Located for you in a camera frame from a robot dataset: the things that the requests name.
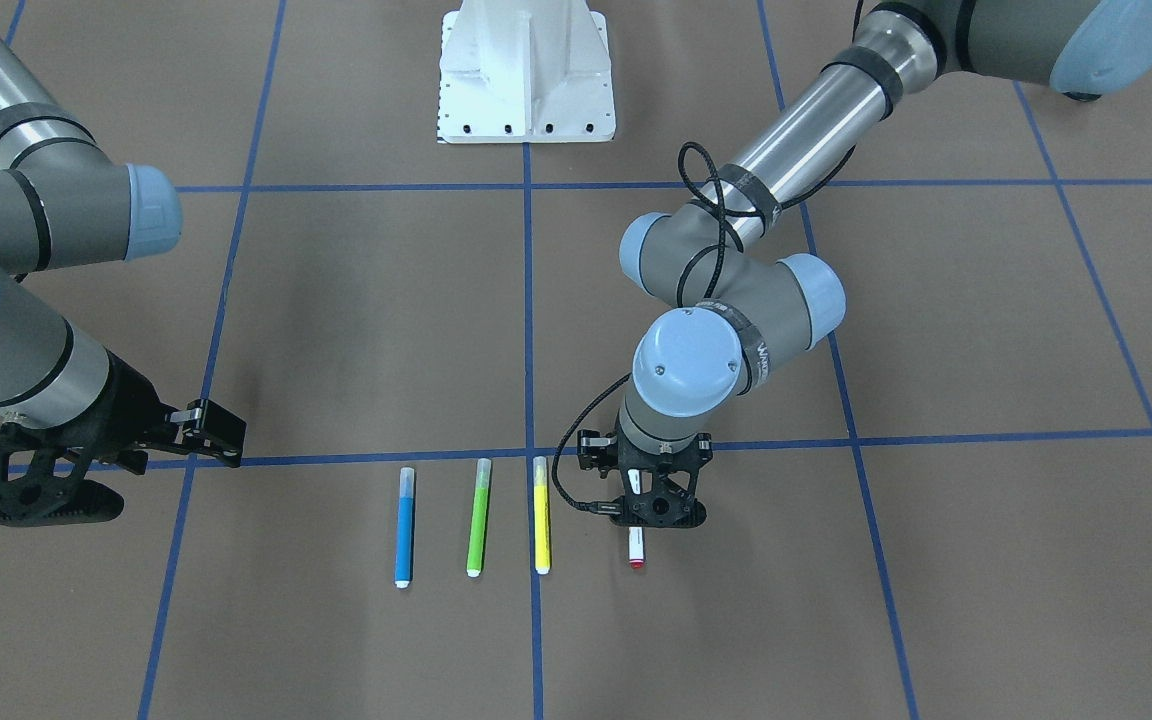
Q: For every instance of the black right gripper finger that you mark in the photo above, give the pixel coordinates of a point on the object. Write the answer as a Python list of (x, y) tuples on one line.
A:
[(208, 429)]

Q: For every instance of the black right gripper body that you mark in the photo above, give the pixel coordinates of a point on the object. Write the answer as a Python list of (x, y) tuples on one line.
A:
[(126, 403)]

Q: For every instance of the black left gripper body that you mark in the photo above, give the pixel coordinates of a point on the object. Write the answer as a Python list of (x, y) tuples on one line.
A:
[(591, 449)]

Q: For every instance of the blue highlighter pen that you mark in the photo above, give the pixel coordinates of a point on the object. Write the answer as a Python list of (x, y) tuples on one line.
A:
[(405, 528)]

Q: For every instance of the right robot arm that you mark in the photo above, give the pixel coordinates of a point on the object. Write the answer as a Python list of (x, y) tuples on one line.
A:
[(65, 203)]

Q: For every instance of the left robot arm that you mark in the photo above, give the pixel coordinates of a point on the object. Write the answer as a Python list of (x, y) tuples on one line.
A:
[(731, 319)]

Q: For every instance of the yellow highlighter pen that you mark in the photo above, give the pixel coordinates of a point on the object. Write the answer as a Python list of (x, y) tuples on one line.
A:
[(541, 553)]

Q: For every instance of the green highlighter pen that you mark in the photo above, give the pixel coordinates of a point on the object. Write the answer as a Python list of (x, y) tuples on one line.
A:
[(476, 545)]

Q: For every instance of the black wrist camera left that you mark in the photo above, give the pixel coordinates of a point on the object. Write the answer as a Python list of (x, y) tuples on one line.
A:
[(661, 508)]

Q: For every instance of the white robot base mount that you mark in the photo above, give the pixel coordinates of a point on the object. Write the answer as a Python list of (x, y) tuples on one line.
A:
[(525, 72)]

